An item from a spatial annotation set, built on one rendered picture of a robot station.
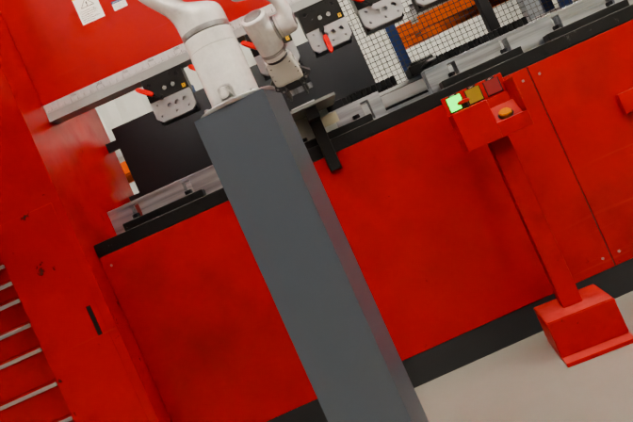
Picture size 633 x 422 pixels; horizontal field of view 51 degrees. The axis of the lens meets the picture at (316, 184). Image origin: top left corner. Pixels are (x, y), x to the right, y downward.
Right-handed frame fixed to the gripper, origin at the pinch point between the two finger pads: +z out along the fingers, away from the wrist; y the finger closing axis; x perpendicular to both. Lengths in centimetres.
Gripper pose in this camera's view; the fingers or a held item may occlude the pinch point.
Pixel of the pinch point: (297, 91)
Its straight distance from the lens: 225.2
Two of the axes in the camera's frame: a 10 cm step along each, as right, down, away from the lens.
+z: 4.3, 6.5, 6.3
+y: -9.0, 3.8, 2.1
